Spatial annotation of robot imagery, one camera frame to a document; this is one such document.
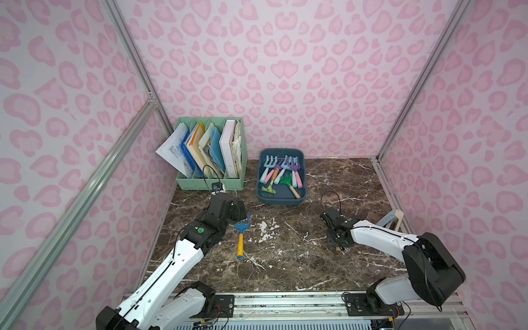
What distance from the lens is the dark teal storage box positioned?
1.05 m

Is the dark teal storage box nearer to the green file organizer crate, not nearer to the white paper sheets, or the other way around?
the green file organizer crate

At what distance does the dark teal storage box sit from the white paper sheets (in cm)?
38

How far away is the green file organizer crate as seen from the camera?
3.12ft
